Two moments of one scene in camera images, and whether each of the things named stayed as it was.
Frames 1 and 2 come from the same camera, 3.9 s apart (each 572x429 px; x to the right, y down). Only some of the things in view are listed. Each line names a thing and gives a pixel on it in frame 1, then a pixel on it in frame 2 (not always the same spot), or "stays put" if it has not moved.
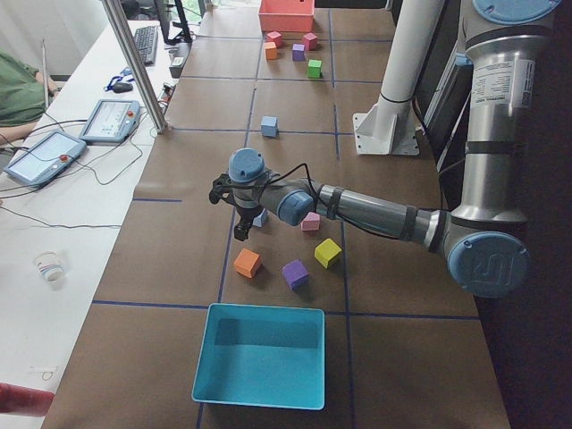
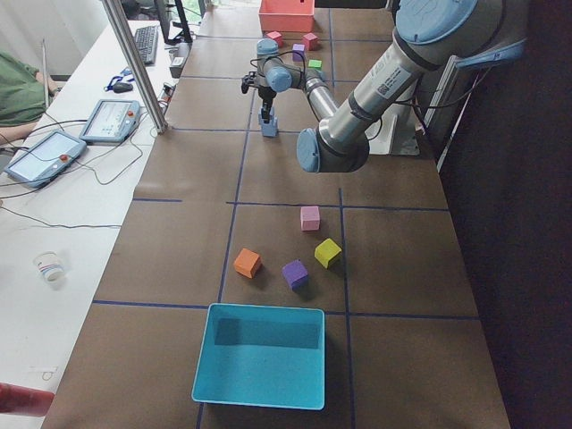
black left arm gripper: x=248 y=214 → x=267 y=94
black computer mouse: x=121 y=88 stays put
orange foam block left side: x=248 y=263 stays put
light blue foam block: x=270 y=125 stays put
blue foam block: x=261 y=219 → x=268 y=121
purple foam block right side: x=298 y=52 stays put
